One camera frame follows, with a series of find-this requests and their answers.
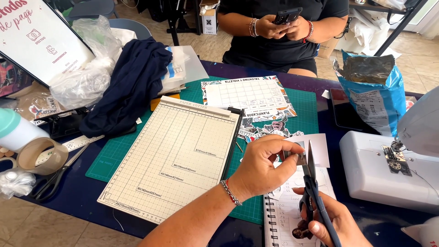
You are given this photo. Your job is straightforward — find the black hole punch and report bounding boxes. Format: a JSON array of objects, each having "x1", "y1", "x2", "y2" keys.
[{"x1": 34, "y1": 106, "x2": 90, "y2": 140}]

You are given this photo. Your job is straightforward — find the white bottle with teal lid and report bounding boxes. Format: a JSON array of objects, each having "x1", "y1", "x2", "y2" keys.
[{"x1": 0, "y1": 108, "x2": 41, "y2": 153}]

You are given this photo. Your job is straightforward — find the small cut-out photo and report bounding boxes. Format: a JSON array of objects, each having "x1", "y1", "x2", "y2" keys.
[{"x1": 292, "y1": 220, "x2": 315, "y2": 240}]

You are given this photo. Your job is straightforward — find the metal ruler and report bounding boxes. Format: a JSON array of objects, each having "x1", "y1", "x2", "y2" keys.
[{"x1": 34, "y1": 134, "x2": 105, "y2": 166}]

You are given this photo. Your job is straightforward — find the clear crumpled plastic bag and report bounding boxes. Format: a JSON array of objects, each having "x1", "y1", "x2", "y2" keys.
[{"x1": 49, "y1": 15, "x2": 123, "y2": 110}]

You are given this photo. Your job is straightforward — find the black metal stand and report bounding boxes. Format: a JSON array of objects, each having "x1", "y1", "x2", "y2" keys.
[{"x1": 166, "y1": 0, "x2": 203, "y2": 47}]

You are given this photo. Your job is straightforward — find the green cutting mat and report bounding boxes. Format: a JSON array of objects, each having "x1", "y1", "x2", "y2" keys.
[{"x1": 85, "y1": 76, "x2": 320, "y2": 226}]

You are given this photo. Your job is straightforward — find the pile of cut-out stickers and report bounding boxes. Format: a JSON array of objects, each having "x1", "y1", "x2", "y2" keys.
[{"x1": 237, "y1": 116, "x2": 306, "y2": 145}]

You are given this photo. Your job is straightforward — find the white paper with small photo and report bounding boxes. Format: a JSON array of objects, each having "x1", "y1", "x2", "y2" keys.
[{"x1": 283, "y1": 133, "x2": 331, "y2": 169}]

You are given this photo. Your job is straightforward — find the beige grid paper cutter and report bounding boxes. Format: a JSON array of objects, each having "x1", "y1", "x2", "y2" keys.
[{"x1": 97, "y1": 95, "x2": 245, "y2": 226}]

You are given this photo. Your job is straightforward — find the black tablet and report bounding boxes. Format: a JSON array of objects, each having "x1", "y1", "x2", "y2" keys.
[{"x1": 329, "y1": 88, "x2": 382, "y2": 135}]

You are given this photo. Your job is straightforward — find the grey plastic chair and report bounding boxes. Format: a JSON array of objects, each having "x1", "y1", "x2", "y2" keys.
[{"x1": 64, "y1": 0, "x2": 152, "y2": 41}]

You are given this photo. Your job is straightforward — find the navy blue cloth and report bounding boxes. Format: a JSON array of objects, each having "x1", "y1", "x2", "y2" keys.
[{"x1": 78, "y1": 37, "x2": 173, "y2": 139}]

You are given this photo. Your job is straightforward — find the person's right hand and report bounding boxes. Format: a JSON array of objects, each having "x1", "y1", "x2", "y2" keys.
[{"x1": 292, "y1": 187, "x2": 373, "y2": 247}]

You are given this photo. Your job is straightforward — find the white sewing machine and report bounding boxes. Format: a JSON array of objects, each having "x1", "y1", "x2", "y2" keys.
[{"x1": 339, "y1": 86, "x2": 439, "y2": 215}]

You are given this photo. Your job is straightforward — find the white plastic object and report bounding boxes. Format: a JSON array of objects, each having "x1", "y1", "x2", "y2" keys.
[{"x1": 401, "y1": 216, "x2": 439, "y2": 247}]

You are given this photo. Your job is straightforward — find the white cardboard box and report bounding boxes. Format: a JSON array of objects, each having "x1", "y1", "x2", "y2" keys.
[{"x1": 199, "y1": 0, "x2": 220, "y2": 36}]

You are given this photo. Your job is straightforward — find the brown packing tape roll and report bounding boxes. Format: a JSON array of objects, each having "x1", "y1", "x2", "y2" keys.
[{"x1": 16, "y1": 137, "x2": 69, "y2": 176}]

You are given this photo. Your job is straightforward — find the clear bag of buttons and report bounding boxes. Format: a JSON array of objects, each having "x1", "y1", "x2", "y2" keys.
[{"x1": 0, "y1": 169, "x2": 37, "y2": 200}]

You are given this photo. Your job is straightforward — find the person's left hand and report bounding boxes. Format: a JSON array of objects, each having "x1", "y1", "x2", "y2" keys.
[{"x1": 228, "y1": 134, "x2": 306, "y2": 204}]

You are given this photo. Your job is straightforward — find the black-framed white sign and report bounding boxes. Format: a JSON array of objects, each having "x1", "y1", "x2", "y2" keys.
[{"x1": 0, "y1": 0, "x2": 96, "y2": 89}]

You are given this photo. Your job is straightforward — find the stack of translucent sheets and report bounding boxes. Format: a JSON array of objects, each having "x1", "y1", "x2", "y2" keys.
[{"x1": 157, "y1": 45, "x2": 210, "y2": 95}]

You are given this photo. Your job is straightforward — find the yellow scraper tool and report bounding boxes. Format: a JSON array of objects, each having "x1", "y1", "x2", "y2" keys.
[{"x1": 150, "y1": 93, "x2": 181, "y2": 112}]

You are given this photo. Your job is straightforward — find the blue-handled scissors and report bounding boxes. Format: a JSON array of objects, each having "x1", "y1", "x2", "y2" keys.
[{"x1": 298, "y1": 140, "x2": 343, "y2": 247}]

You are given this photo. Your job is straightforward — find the dark printed picture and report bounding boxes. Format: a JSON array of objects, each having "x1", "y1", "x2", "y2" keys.
[{"x1": 0, "y1": 58, "x2": 34, "y2": 99}]

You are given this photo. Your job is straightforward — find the black-handled scissors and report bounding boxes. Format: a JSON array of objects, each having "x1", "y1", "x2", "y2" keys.
[{"x1": 29, "y1": 143, "x2": 90, "y2": 202}]

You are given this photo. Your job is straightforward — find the silver and red wrist bracelets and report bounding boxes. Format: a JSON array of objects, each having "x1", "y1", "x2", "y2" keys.
[{"x1": 220, "y1": 179, "x2": 243, "y2": 207}]

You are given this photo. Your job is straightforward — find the black rack with white bags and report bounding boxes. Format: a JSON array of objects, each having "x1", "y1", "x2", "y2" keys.
[{"x1": 334, "y1": 0, "x2": 430, "y2": 59}]

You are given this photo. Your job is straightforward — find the white spiral notebook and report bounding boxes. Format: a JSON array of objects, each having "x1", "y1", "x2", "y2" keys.
[{"x1": 263, "y1": 164, "x2": 339, "y2": 247}]

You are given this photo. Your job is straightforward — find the printed weekly planner sheet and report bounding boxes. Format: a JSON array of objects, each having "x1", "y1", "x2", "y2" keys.
[{"x1": 201, "y1": 75, "x2": 298, "y2": 124}]

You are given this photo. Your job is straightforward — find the blue foil snack bag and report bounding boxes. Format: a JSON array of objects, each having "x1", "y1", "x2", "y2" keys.
[{"x1": 332, "y1": 49, "x2": 407, "y2": 138}]

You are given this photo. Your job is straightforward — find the clear sleeve with stickers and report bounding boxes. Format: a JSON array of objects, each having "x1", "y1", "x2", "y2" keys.
[{"x1": 13, "y1": 91, "x2": 73, "y2": 125}]

